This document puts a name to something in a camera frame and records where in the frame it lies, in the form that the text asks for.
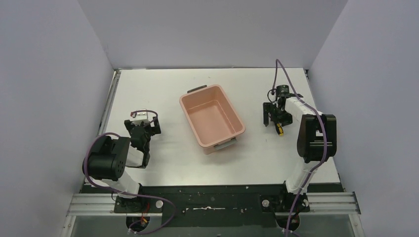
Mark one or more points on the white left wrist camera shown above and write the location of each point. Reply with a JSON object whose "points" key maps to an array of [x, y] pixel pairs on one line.
{"points": [[139, 117]]}

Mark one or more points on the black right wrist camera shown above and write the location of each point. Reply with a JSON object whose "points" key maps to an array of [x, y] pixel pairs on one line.
{"points": [[282, 91]]}

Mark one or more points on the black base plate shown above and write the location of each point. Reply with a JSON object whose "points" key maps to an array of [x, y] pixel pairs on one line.
{"points": [[159, 209]]}

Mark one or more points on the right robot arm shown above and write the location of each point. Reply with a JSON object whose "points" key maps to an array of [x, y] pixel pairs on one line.
{"points": [[316, 141]]}

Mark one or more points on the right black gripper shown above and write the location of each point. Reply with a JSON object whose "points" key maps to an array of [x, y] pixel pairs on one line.
{"points": [[286, 119]]}

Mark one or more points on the yellow black screwdriver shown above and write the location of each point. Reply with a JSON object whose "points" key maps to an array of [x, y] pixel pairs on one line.
{"points": [[279, 129]]}

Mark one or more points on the aluminium frame rail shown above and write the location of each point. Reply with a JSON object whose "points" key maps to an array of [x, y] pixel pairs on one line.
{"points": [[319, 203]]}

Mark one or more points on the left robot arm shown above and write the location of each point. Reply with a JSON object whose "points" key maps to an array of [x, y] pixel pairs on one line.
{"points": [[111, 154]]}

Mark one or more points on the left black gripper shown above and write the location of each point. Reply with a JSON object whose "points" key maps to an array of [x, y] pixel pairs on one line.
{"points": [[144, 130]]}

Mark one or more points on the pink plastic bin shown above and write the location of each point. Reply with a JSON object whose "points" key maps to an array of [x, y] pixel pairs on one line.
{"points": [[212, 117]]}

